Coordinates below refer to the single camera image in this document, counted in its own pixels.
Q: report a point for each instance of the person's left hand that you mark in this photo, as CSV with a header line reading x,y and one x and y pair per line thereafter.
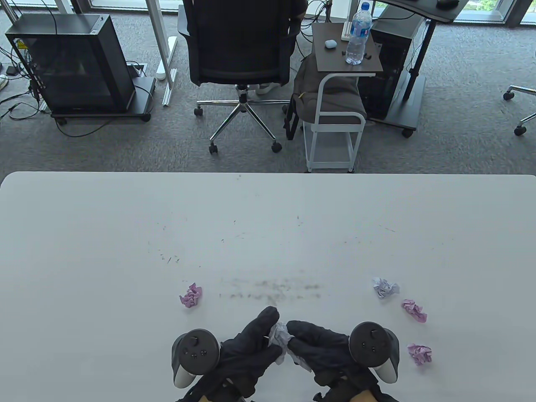
x,y
247,351

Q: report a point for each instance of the person's right hand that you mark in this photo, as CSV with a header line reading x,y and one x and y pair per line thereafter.
x,y
326,347

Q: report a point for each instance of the white paper invoice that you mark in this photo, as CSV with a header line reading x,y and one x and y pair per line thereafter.
x,y
278,335
385,288

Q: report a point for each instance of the grey hand controller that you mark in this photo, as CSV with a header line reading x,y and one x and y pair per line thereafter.
x,y
372,343
194,351

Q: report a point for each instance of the pink paper invoice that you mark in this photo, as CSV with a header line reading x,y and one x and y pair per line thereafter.
x,y
420,354
192,295
414,310

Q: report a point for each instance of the person's right forearm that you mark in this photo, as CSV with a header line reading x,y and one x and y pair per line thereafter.
x,y
363,397

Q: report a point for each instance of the person's left forearm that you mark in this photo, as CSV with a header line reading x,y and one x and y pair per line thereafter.
x,y
211,398

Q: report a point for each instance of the grey backpack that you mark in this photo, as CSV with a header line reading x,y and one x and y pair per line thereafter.
x,y
305,83

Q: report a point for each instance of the black rolling platform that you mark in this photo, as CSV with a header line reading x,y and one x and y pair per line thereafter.
x,y
144,94

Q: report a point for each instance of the white side table brown top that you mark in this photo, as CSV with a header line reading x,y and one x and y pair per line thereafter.
x,y
331,58

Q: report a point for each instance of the black floor socket box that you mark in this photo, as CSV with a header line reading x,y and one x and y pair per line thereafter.
x,y
138,69

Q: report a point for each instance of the light blue earbuds case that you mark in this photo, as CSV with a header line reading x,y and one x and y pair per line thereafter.
x,y
331,44

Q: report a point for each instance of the black office chair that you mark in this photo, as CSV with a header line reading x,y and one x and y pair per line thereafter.
x,y
238,42

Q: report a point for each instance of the clear plastic water bottle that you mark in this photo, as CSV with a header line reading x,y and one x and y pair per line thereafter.
x,y
358,37

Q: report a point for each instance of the white slotted box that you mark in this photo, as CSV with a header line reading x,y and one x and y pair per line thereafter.
x,y
346,31

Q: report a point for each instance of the silver chair base with casters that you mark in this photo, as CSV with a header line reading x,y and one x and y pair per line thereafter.
x,y
523,88

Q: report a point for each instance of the white desk leg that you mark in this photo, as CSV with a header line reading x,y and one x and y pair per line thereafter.
x,y
161,33

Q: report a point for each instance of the black glass computer tower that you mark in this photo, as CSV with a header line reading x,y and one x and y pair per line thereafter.
x,y
75,63

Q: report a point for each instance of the black standing desk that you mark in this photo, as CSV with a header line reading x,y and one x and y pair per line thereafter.
x,y
418,8

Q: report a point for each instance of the black computer mouse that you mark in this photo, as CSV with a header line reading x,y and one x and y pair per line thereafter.
x,y
447,3

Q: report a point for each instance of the black power adapter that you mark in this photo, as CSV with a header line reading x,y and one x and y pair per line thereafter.
x,y
11,70

